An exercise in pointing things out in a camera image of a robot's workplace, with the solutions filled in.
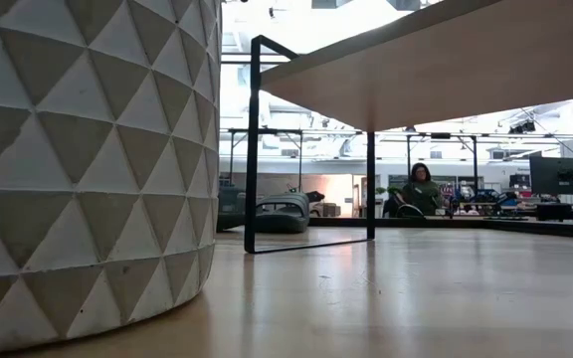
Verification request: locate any wooden shelf with black legs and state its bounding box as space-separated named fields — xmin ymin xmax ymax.
xmin=244 ymin=0 xmax=573 ymax=255

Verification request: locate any cardboard box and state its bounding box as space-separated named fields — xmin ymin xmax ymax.
xmin=310 ymin=201 xmax=342 ymax=219

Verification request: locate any black office chair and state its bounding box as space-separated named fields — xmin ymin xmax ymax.
xmin=383 ymin=197 xmax=427 ymax=219

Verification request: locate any person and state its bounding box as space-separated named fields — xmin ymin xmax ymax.
xmin=400 ymin=162 xmax=443 ymax=217

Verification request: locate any succulent plant in white pot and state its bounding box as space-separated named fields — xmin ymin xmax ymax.
xmin=0 ymin=0 xmax=224 ymax=357

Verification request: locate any black computer monitor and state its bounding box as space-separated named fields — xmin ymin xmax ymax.
xmin=528 ymin=156 xmax=573 ymax=197

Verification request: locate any black background desk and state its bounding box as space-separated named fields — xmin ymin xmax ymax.
xmin=534 ymin=201 xmax=573 ymax=225

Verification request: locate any black background metal frame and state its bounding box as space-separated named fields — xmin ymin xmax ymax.
xmin=226 ymin=127 xmax=479 ymax=220

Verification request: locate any black aluminium table frame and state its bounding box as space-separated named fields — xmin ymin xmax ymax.
xmin=216 ymin=214 xmax=573 ymax=241

